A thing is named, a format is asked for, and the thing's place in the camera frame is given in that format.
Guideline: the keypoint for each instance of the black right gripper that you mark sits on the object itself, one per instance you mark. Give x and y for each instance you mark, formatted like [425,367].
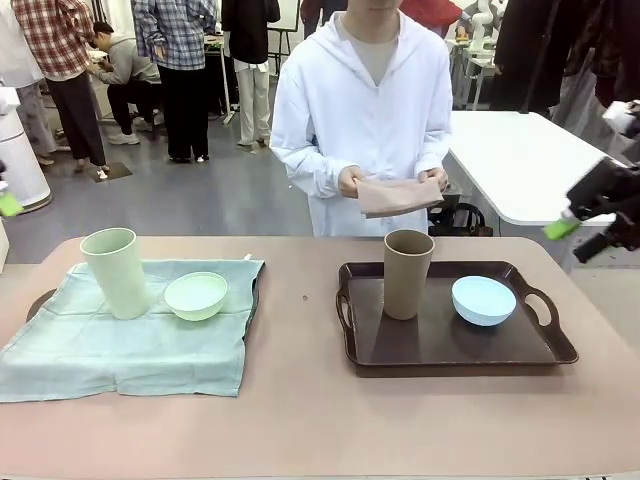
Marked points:
[607,187]

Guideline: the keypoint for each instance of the tall light green cup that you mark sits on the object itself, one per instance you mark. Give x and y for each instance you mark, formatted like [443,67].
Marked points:
[117,280]

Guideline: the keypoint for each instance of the light blue bowl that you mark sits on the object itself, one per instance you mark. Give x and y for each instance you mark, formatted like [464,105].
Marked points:
[482,307]

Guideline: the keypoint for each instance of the teal cloth mat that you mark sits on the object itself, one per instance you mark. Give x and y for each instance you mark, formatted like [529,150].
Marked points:
[125,350]

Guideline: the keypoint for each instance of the tall brown cup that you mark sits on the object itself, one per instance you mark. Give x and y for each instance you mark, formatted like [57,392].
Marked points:
[407,282]

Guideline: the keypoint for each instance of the beige cloth mat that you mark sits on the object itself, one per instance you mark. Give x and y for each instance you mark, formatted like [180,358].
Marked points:
[395,200]

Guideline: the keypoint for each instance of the light green bowl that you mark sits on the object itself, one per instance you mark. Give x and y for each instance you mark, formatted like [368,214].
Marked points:
[196,302]

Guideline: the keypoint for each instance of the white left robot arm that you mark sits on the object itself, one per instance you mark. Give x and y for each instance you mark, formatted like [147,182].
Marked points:
[7,99]

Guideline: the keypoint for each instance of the person's left forearm white sleeve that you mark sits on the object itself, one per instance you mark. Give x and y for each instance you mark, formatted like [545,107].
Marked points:
[432,150]

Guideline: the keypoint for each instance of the person's right forearm white sleeve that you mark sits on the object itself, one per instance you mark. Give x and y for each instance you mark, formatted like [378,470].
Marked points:
[310,172]

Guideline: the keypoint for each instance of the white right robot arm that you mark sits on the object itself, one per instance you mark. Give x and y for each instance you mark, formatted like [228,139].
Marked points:
[620,117]

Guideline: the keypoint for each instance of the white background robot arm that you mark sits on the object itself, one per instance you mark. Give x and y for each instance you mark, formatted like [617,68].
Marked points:
[482,20]

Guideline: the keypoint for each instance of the person's left hand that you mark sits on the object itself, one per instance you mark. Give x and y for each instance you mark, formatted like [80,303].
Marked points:
[436,176]

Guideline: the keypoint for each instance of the person's right hand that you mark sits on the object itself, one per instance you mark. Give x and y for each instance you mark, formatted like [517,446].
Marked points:
[349,184]

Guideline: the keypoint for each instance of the white cylindrical appliance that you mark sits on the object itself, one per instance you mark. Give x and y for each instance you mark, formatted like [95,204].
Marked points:
[25,165]

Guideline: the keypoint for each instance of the white table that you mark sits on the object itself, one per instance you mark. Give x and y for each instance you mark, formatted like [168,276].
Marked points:
[510,160]

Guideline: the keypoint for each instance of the black bag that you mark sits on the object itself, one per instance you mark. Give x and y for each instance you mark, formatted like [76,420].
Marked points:
[465,222]

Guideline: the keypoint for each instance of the grey plastic stool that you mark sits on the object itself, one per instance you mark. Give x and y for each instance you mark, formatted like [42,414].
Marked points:
[452,197]

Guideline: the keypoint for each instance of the person in red plaid shirt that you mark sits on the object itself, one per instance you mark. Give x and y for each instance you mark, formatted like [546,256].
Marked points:
[55,45]

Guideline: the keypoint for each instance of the black stand pole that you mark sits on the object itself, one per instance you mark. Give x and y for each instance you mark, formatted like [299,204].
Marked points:
[537,60]

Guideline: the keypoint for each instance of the seated person in grey hoodie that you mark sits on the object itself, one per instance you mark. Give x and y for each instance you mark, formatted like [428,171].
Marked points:
[125,65]

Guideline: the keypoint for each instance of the dark maroon hanging coat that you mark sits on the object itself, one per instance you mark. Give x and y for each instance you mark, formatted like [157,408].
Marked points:
[615,50]

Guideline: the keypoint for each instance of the background desk with green top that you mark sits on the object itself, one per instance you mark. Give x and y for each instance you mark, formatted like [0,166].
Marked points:
[472,65]

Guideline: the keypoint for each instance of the person in blue plaid shirt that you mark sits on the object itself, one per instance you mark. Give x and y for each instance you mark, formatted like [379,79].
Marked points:
[180,50]

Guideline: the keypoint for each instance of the person in white hooded jacket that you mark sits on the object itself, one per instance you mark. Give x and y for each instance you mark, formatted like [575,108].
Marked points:
[360,110]

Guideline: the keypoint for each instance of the person in red jacket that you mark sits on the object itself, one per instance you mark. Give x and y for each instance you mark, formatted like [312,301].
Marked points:
[432,12]

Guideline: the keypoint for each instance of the person in black jacket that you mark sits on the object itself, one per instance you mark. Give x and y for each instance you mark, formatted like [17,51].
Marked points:
[250,40]

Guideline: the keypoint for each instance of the whiteboard easel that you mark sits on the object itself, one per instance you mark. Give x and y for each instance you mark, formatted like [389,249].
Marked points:
[289,30]

